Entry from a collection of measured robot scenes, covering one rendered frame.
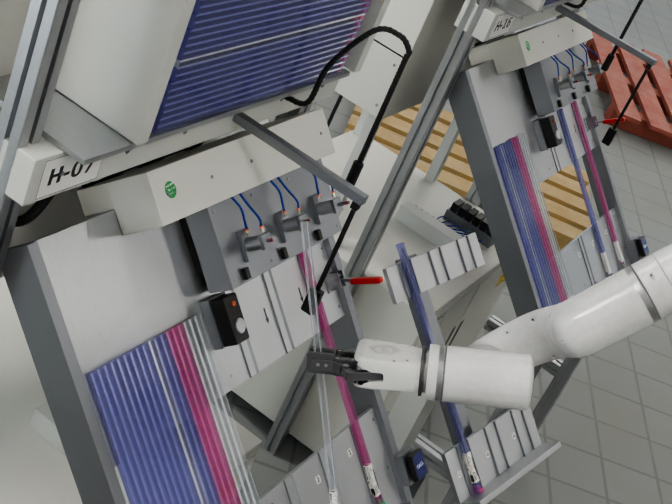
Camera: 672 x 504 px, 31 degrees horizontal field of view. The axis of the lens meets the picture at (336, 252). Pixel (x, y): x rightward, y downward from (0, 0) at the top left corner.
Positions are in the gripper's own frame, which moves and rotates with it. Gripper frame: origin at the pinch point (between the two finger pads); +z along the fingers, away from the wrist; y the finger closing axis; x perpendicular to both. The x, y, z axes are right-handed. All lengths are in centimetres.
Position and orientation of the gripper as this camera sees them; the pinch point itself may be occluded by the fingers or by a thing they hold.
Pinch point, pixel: (321, 360)
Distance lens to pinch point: 185.8
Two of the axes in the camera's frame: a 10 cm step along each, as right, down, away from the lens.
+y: -1.1, 2.4, -9.7
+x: -0.7, 9.7, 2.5
